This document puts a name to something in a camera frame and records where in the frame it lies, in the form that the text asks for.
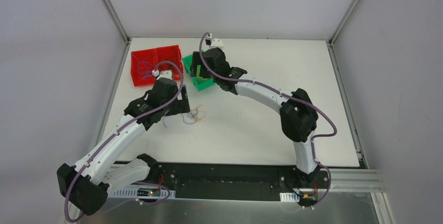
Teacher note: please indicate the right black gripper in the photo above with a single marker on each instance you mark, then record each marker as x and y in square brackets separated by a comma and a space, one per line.
[200, 69]

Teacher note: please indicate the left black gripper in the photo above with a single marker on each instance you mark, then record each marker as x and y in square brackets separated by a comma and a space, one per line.
[183, 98]

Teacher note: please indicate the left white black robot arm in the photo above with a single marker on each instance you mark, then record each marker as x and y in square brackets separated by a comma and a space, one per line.
[88, 183]

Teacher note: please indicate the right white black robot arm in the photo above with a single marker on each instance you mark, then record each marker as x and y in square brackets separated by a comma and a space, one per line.
[298, 119]

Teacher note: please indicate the green plastic bin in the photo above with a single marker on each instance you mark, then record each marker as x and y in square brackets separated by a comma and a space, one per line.
[199, 82]

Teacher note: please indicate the red plastic bin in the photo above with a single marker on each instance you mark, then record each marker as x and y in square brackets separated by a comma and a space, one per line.
[143, 62]

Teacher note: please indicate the left circuit board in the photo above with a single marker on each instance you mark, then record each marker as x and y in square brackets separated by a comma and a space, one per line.
[148, 192]

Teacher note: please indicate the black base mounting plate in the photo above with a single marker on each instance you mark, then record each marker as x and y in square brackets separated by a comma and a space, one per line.
[234, 182]

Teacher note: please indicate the right circuit board connector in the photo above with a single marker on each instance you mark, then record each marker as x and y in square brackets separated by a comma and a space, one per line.
[307, 200]

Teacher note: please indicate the aluminium frame rail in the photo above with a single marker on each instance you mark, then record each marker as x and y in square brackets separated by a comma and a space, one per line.
[357, 180]

